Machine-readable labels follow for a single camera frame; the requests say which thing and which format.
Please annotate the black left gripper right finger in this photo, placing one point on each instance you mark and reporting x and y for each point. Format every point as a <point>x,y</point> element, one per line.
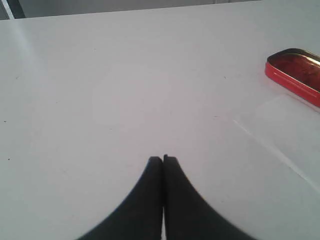
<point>187,216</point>

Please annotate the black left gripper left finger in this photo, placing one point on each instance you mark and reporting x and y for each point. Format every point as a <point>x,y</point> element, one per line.
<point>140,215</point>

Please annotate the red ink pad tin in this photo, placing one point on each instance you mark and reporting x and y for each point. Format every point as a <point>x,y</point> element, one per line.
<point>298,71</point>

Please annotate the white paper sheet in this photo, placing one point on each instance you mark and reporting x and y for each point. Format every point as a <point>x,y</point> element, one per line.
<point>290,129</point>

